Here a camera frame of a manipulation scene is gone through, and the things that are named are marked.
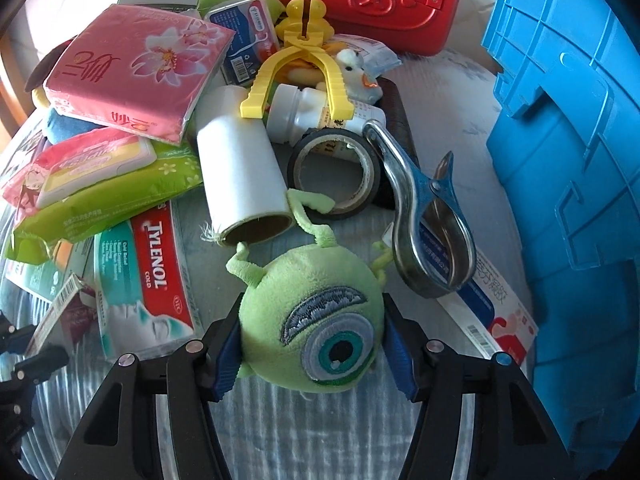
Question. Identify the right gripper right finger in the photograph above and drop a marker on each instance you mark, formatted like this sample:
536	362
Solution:
479	418

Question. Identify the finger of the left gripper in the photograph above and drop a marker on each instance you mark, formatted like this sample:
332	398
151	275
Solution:
39	368

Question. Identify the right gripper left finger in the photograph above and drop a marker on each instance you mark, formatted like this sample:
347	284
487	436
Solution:
117	436

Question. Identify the tylenol cold box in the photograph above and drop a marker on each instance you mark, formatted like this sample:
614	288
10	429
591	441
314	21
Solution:
143	293

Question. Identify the long toothpaste box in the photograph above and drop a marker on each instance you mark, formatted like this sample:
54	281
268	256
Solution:
490	314

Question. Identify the pink green wipes pack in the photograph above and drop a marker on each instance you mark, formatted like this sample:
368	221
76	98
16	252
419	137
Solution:
87	184

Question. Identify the green one-eyed monster plush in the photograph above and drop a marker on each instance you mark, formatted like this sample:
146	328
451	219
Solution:
311	320

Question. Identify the large metal clip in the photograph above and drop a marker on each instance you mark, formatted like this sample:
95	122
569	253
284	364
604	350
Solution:
432	242

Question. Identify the white lint roller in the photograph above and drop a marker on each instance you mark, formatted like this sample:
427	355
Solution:
243	183

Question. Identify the dark red knit hat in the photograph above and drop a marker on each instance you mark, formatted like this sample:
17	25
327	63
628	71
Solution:
45	65

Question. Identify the black tape roll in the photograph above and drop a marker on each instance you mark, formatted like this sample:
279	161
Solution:
339	164

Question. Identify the blue plastic storage crate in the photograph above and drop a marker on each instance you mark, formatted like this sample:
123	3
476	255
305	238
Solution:
565	148

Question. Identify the white duck toy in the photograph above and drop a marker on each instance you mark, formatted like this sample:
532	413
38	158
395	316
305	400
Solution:
360	86

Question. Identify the blue label floss pack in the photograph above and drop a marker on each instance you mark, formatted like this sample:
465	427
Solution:
254	40

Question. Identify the yellow plastic clamp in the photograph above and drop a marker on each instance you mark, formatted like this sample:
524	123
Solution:
303	32

